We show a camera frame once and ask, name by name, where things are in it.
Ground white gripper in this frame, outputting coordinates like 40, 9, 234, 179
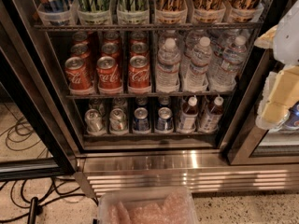
254, 0, 299, 130

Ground coca-cola can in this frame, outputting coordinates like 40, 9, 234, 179
70, 43, 93, 62
101, 43, 121, 60
128, 55, 150, 88
96, 56, 121, 90
64, 57, 92, 90
130, 42, 149, 57

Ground clear plastic bin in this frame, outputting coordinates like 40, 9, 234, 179
97, 187, 199, 224

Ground silver can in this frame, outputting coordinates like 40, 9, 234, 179
109, 108, 128, 135
84, 109, 103, 133

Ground stainless fridge base grille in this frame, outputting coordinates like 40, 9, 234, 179
74, 150, 299, 198

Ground left tea bottle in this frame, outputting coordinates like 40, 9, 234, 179
178, 96, 198, 132

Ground front middle Coca-Cola can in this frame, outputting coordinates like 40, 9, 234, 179
96, 56, 121, 90

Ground front left Coca-Cola can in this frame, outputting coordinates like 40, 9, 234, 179
64, 57, 92, 90

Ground water bottle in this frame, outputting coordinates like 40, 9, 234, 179
155, 38, 181, 92
183, 36, 212, 92
208, 35, 247, 92

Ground blue can front left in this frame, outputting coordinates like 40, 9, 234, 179
133, 107, 150, 132

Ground blue can front right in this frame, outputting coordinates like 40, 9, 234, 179
155, 107, 174, 133

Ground wire shelf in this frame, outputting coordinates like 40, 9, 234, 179
66, 91, 234, 100
34, 22, 263, 32

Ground front left water bottle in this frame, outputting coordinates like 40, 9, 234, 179
155, 38, 181, 92

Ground silver can front left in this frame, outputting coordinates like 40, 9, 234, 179
84, 109, 103, 133

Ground open fridge glass door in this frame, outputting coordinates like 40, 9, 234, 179
0, 0, 78, 181

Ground blue can behind right door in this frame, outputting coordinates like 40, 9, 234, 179
284, 102, 299, 130

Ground middle wire shelf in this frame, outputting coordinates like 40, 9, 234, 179
66, 91, 234, 100

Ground front right water bottle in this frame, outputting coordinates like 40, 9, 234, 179
208, 35, 247, 92

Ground front right Coca-Cola can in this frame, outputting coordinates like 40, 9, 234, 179
128, 55, 150, 88

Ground right fridge glass door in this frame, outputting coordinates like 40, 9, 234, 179
220, 48, 299, 165

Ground black floor cables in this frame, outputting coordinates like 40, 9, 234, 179
0, 115, 99, 224

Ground tea bottle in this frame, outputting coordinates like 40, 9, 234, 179
199, 95, 224, 133
178, 96, 198, 132

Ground top wire shelf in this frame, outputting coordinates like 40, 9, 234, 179
34, 22, 263, 32

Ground right tea bottle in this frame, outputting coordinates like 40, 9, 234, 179
199, 95, 224, 133

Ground front middle water bottle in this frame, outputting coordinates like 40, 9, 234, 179
183, 36, 212, 92

